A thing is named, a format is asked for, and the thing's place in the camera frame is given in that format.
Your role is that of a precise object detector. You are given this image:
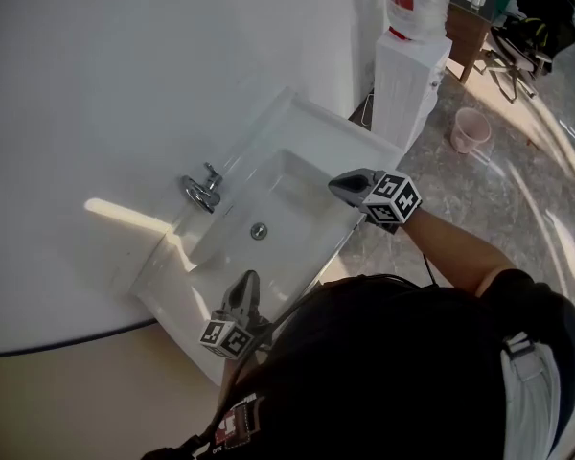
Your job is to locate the person's left forearm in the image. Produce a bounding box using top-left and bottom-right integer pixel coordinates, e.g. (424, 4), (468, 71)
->
(216, 355), (243, 409)

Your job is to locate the grey backpack strap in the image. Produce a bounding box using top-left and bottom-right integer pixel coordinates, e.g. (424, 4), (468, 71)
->
(500, 331), (564, 460)

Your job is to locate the clear water bottle red label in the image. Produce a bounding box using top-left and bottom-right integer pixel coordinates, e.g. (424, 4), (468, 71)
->
(385, 0), (454, 42)

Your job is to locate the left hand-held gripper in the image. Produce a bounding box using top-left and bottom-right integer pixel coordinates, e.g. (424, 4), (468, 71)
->
(199, 270), (272, 359)

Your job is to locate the pink waste bin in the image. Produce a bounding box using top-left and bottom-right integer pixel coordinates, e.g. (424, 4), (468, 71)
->
(448, 106), (492, 155)

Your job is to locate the white water dispenser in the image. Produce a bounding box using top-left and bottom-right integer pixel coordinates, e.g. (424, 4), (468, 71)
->
(372, 29), (454, 152)

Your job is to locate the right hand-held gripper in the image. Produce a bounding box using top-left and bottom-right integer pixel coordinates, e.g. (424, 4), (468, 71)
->
(329, 169), (423, 234)

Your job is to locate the chest strap with red label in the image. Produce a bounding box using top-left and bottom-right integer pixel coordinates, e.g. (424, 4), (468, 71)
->
(213, 393), (265, 449)

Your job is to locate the white ceramic sink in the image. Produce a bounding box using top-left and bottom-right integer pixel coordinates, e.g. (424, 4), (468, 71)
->
(128, 86), (406, 387)

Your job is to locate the brown wooden sink cabinet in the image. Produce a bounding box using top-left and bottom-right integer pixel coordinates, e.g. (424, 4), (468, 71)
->
(445, 0), (514, 85)

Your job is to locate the person's black shirt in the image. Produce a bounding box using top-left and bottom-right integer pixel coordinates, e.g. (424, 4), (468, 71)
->
(141, 265), (575, 460)

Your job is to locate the chrome faucet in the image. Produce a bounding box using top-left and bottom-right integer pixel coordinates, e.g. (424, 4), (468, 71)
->
(179, 161), (224, 215)

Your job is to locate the person's right forearm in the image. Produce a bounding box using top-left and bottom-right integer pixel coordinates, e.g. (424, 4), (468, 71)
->
(402, 206), (518, 299)

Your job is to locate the grey mesh office chair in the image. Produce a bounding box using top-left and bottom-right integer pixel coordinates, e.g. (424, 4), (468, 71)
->
(481, 14), (557, 104)

